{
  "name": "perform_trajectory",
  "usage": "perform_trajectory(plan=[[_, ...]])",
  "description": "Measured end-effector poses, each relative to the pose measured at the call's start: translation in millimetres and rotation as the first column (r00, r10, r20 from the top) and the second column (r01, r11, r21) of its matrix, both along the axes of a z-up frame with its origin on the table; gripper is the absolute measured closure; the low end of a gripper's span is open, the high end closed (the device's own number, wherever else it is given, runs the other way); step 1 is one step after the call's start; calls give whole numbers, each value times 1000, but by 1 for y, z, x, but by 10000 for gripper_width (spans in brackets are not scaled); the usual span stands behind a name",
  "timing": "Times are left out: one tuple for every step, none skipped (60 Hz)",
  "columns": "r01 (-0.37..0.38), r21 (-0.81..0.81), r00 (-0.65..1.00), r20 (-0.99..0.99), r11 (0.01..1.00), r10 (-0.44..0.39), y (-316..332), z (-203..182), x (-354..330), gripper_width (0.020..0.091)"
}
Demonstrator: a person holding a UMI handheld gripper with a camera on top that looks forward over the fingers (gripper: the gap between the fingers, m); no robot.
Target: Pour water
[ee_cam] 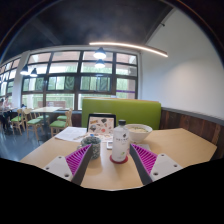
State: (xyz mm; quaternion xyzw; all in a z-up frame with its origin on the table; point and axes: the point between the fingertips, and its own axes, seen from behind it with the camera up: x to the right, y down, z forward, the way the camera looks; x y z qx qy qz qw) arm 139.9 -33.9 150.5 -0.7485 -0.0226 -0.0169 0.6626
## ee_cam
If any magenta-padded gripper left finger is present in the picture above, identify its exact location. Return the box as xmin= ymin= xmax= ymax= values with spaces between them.
xmin=43 ymin=143 xmax=94 ymax=186

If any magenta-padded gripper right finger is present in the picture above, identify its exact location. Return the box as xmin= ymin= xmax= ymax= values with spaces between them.
xmin=128 ymin=143 xmax=184 ymax=186

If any clear drink bottle black cap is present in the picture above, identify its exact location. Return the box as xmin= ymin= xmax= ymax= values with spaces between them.
xmin=111 ymin=119 xmax=131 ymax=163

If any speckled green ceramic mug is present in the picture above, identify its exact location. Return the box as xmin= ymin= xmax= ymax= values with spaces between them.
xmin=79 ymin=135 xmax=102 ymax=160

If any white ceramic bowl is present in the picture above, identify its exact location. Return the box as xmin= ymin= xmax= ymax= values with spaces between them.
xmin=124 ymin=123 xmax=154 ymax=144

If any open white paper booklet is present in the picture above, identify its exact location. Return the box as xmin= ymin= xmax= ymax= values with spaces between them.
xmin=54 ymin=126 xmax=88 ymax=143

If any group of wooden green-seat chairs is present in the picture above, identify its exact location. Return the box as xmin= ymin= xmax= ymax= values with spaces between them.
xmin=9 ymin=107 xmax=74 ymax=141

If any green upholstered bench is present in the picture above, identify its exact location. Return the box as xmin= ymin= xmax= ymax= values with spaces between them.
xmin=81 ymin=97 xmax=163 ymax=130

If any wooden dining table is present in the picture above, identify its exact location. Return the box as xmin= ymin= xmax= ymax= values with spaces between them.
xmin=30 ymin=106 xmax=63 ymax=134

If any person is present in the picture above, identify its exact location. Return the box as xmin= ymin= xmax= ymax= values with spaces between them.
xmin=4 ymin=97 xmax=14 ymax=113
xmin=0 ymin=99 xmax=8 ymax=131

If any group of pendant lamps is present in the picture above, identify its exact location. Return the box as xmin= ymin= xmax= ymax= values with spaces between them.
xmin=0 ymin=46 xmax=108 ymax=80

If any long curved ceiling light strip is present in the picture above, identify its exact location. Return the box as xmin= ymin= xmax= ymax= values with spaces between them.
xmin=88 ymin=41 xmax=169 ymax=58

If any dark-framed window wall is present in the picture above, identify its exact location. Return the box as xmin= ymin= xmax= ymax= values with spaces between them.
xmin=0 ymin=49 xmax=139 ymax=111

